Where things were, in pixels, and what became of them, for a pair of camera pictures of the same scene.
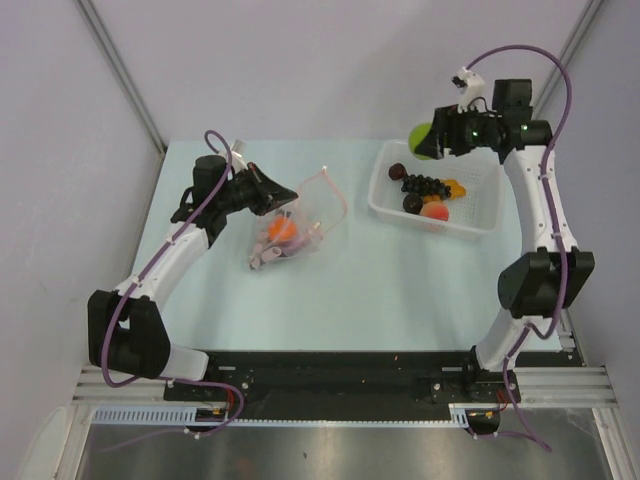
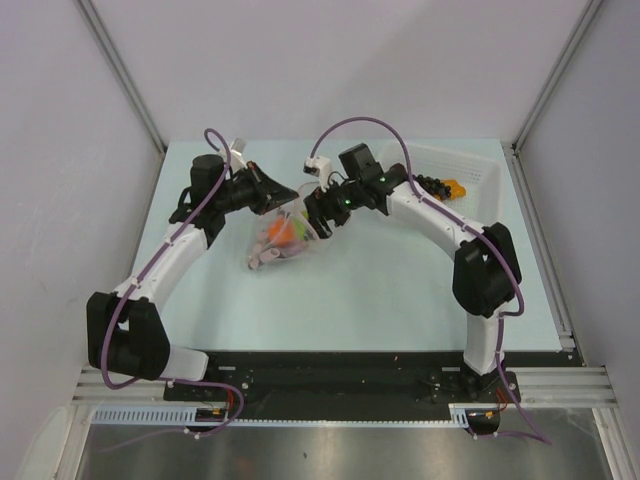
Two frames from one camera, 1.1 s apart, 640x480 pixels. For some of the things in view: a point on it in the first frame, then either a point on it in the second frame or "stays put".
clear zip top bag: [296, 228] stays put
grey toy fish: [260, 255] stays put
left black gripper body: [248, 192] stays put
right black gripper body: [467, 131] -> [340, 200]
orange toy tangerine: [281, 228] stays put
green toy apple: [416, 134] -> [298, 228]
